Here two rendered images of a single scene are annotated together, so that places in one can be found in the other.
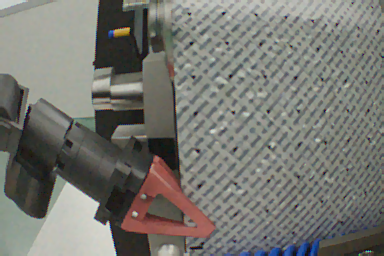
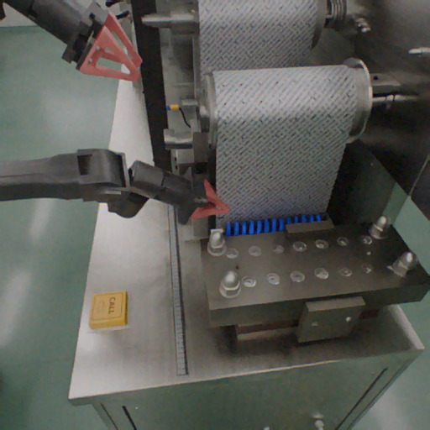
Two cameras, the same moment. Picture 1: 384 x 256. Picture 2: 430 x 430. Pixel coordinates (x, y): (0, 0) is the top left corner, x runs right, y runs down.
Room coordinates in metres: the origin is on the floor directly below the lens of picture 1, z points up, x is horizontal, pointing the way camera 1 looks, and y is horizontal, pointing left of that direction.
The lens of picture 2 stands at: (0.37, 0.13, 1.53)
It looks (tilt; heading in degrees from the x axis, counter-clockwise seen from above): 43 degrees down; 347
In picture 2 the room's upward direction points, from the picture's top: straight up
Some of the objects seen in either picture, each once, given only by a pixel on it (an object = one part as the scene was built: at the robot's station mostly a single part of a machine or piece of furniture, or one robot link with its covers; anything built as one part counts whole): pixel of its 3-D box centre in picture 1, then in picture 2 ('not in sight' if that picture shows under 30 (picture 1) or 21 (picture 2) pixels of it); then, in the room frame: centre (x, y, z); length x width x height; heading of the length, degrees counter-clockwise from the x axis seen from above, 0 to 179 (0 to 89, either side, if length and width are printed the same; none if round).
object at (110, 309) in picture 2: not in sight; (108, 309); (0.79, 0.25, 0.91); 0.07 x 0.07 x 0.02; 85
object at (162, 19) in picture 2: not in sight; (156, 20); (1.18, 0.07, 1.33); 0.06 x 0.03 x 0.03; 85
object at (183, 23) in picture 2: not in sight; (185, 18); (1.18, 0.01, 1.33); 0.06 x 0.06 x 0.06; 85
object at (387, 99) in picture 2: not in sight; (368, 100); (0.90, -0.28, 1.25); 0.07 x 0.04 x 0.04; 85
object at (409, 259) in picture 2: not in sight; (407, 261); (0.67, -0.29, 1.05); 0.04 x 0.04 x 0.04
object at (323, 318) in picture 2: not in sight; (328, 321); (0.64, -0.15, 0.96); 0.10 x 0.03 x 0.11; 85
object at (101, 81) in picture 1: (103, 88); (170, 138); (0.97, 0.08, 1.18); 0.04 x 0.02 x 0.04; 175
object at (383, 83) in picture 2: not in sight; (377, 81); (0.90, -0.29, 1.28); 0.06 x 0.05 x 0.02; 85
